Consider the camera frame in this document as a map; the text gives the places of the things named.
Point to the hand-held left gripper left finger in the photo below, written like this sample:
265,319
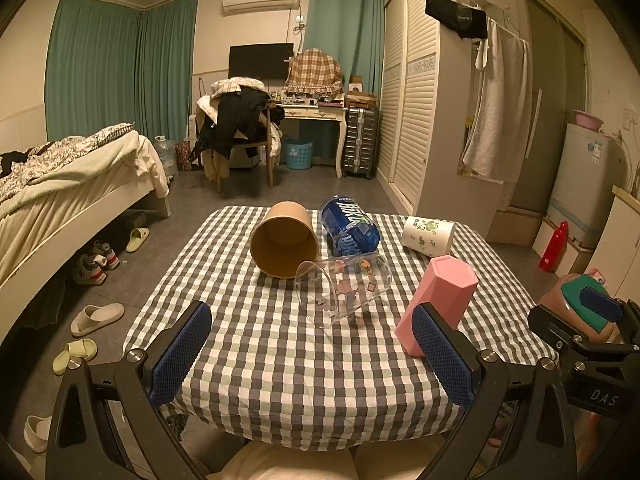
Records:
182,355

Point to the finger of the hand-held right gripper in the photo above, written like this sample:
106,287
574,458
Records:
602,305
555,330

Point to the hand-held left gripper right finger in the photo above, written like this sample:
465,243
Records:
445,360

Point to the pink and green cup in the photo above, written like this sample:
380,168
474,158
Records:
556,299

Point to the pink hexagonal cup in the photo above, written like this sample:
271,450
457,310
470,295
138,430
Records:
445,285

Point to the white printed cup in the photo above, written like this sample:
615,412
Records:
430,237

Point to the clear glass cup with stickers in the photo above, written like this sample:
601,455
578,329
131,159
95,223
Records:
340,290

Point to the brown paper cup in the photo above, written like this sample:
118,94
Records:
282,247

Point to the red bottle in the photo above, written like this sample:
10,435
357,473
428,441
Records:
552,247

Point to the white slipper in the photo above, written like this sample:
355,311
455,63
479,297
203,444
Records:
37,432
97,319

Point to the grey checked tablecloth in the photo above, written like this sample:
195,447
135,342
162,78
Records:
280,360

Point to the green slipper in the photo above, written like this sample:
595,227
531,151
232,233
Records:
75,355

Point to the white washing machine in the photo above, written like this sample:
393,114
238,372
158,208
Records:
585,185

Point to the yellow slipper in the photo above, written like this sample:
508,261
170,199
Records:
137,239

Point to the grey and red sneaker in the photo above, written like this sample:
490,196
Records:
92,267

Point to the person's legs in cream clothing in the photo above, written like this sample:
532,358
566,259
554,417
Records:
300,462

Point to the white bed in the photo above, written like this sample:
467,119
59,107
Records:
75,220

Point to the pink basin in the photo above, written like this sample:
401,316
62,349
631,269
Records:
589,119

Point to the dark patterned bag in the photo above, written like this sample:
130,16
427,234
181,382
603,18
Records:
183,156

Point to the clear water jug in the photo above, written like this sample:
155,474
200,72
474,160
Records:
165,155

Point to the frosted glass door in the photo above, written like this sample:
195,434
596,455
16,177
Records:
547,110

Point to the wooden chair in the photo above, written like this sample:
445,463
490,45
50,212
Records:
270,155

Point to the white towel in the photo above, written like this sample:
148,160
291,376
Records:
495,110

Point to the blue laundry basket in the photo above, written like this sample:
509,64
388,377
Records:
299,154

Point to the patterned blanket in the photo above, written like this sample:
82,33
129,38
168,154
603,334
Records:
60,157

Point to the silver suitcase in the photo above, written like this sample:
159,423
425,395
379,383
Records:
360,142

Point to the pile of clothes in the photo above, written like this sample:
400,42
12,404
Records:
235,115

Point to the white slatted wardrobe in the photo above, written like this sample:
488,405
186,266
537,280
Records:
415,110

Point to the white desk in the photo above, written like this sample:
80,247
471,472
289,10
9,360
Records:
320,112

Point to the brown cardboard box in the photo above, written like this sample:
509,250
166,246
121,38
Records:
361,94

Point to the green curtain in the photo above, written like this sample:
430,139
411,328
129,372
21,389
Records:
165,70
92,70

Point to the black television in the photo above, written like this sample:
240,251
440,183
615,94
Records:
260,60

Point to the plaid cloth cover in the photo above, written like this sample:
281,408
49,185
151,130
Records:
315,72

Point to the black hanging box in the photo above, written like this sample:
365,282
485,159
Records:
457,12

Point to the teal curtain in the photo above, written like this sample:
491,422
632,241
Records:
350,25

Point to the white air conditioner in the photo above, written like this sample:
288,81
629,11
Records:
260,0

